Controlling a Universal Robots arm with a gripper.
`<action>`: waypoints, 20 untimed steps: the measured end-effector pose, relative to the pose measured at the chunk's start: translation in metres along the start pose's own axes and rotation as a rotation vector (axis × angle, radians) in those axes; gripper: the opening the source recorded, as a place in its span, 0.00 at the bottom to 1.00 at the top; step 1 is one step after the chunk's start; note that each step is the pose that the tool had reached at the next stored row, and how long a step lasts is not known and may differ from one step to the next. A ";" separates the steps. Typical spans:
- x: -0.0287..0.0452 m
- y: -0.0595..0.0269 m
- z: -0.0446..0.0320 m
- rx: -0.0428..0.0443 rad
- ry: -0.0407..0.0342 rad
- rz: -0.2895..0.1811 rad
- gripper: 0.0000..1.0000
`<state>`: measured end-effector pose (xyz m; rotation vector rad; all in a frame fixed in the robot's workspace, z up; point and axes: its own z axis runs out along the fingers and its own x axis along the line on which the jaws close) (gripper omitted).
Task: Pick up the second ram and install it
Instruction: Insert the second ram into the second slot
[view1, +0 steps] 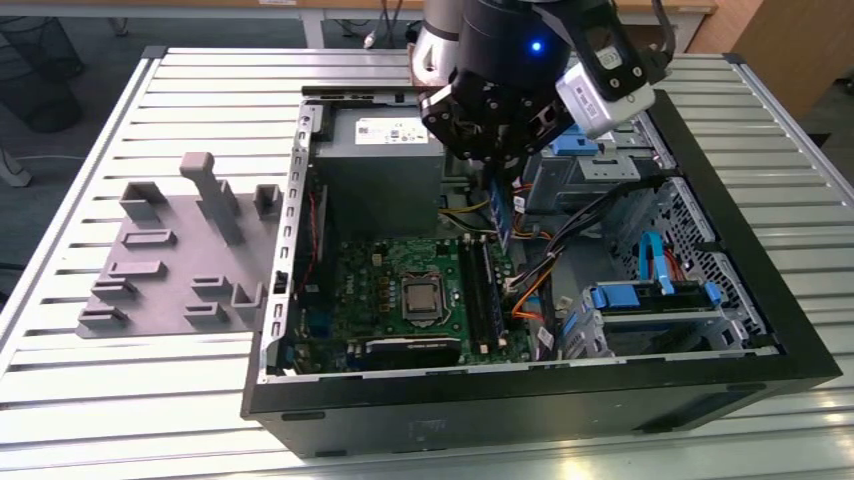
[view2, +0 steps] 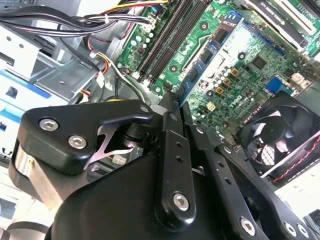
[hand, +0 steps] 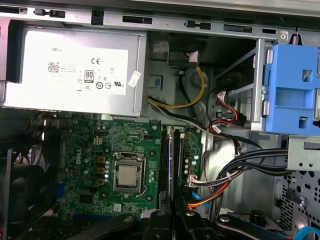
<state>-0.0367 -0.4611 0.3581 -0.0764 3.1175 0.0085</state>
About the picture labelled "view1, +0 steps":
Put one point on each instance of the white furniture foot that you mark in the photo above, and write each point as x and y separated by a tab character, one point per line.
14	172

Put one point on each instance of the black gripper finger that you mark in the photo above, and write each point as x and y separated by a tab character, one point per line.
544	125
468	125

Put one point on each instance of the metal drive cage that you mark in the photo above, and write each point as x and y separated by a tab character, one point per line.
601	170

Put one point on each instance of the empty black RAM slot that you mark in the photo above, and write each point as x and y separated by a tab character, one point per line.
473	295

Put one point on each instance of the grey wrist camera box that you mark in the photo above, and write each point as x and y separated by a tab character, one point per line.
588	110

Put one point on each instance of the grey power supply unit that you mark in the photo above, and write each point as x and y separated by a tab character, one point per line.
381	190

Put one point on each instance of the green motherboard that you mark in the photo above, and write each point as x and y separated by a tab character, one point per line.
361	310

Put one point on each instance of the grey plastic parts rack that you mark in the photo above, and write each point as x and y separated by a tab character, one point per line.
187	240

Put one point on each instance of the blue plastic drive carrier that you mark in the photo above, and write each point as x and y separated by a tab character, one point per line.
574	145

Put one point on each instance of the metal disk bay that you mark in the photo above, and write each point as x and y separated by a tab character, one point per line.
668	318

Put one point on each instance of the silver CPU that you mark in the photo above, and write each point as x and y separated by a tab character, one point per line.
422	298

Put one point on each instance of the RAM stick with blue label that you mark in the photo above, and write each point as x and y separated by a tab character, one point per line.
502	220

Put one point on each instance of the CPU socket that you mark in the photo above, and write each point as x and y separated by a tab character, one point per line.
424	274

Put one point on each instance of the hard disk in blue carrier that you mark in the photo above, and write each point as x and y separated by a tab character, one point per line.
617	297

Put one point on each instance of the wooden cabinet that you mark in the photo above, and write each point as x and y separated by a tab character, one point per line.
788	50

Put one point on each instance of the black open PC case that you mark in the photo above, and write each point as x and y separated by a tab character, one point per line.
534	400

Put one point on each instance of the black graphics card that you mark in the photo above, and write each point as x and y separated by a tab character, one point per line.
414	352

